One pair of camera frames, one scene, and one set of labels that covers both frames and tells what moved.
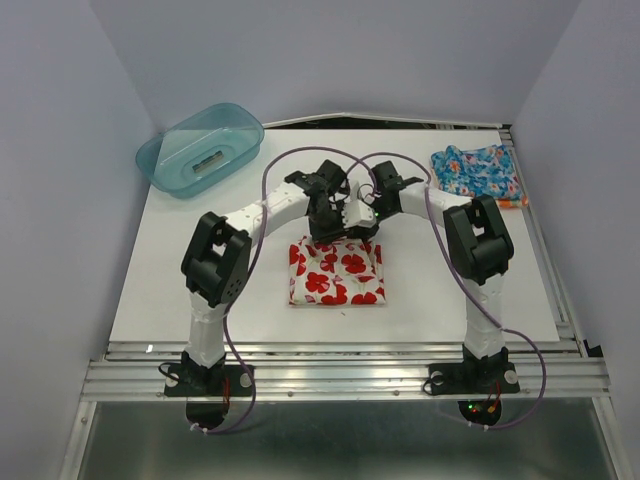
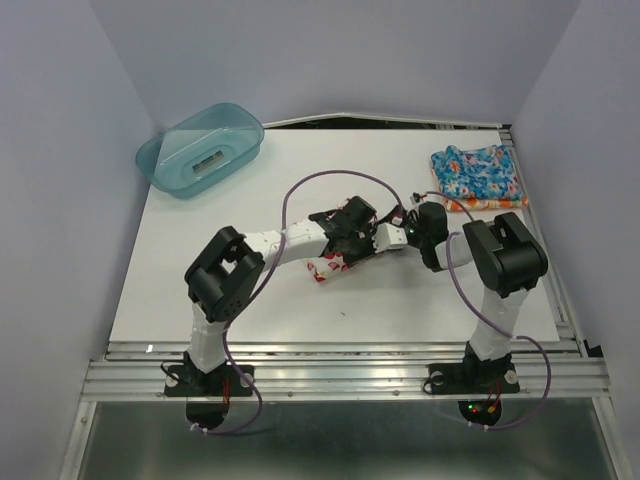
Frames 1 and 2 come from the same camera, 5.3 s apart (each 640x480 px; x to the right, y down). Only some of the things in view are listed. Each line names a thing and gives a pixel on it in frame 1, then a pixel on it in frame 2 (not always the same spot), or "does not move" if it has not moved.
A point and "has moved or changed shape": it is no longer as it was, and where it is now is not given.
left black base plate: [207, 380] does not move
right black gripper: [362, 233] -> [410, 217]
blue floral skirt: [487, 171] does not move
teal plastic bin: [201, 150] does not move
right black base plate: [475, 376] does not move
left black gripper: [332, 233] -> [368, 231]
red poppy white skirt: [341, 272] has moved or changed shape
